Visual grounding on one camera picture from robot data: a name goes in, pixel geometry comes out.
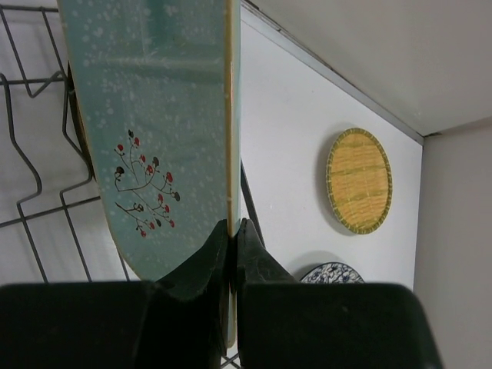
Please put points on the pale green rectangular plate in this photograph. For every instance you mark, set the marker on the pale green rectangular plate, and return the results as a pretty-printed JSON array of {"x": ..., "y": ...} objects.
[{"x": 158, "y": 88}]

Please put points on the grey wire dish rack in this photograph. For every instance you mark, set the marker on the grey wire dish rack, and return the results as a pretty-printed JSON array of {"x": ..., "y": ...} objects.
[{"x": 53, "y": 223}]

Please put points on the woven bamboo round plate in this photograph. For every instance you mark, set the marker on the woven bamboo round plate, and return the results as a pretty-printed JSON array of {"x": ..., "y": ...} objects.
[{"x": 359, "y": 181}]

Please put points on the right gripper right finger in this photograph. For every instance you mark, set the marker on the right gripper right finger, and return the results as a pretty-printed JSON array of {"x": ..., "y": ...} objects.
[{"x": 283, "y": 323}]

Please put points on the yellow patterned round plate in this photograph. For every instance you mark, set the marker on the yellow patterned round plate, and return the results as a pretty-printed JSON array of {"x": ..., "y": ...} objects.
[{"x": 81, "y": 143}]

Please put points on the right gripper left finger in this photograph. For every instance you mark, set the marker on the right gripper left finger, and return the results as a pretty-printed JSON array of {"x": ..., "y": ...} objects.
[{"x": 179, "y": 321}]

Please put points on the blue white floral plate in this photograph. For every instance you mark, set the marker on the blue white floral plate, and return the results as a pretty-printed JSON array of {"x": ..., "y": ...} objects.
[{"x": 332, "y": 273}]

